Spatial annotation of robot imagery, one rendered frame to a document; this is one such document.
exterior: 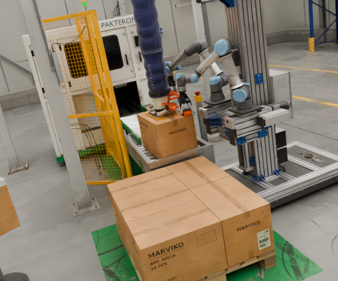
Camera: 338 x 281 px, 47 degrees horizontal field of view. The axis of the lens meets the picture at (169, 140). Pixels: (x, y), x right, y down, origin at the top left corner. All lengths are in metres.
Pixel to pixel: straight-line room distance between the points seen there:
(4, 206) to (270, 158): 2.47
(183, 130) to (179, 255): 1.51
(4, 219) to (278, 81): 2.63
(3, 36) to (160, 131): 8.91
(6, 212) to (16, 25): 9.41
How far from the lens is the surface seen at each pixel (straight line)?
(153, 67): 3.88
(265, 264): 3.18
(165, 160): 3.83
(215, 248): 2.87
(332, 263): 3.27
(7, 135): 6.46
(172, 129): 3.82
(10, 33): 12.19
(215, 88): 3.86
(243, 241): 2.96
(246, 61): 3.63
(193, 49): 3.94
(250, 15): 3.63
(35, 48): 4.15
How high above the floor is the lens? 2.00
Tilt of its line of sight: 19 degrees down
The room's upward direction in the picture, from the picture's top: 11 degrees counter-clockwise
